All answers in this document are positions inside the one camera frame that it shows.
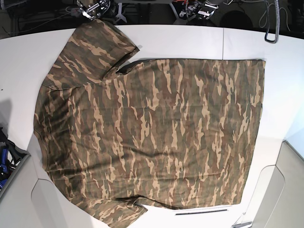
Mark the camouflage T-shirt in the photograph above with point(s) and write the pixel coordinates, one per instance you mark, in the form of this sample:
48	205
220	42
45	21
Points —
170	133

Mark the metal clip at edge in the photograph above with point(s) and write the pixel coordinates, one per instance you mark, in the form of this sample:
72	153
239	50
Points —
243	222

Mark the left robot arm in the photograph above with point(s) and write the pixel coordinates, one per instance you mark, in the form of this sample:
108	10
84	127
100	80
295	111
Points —
201	9

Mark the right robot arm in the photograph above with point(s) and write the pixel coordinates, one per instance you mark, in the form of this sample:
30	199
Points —
93	9

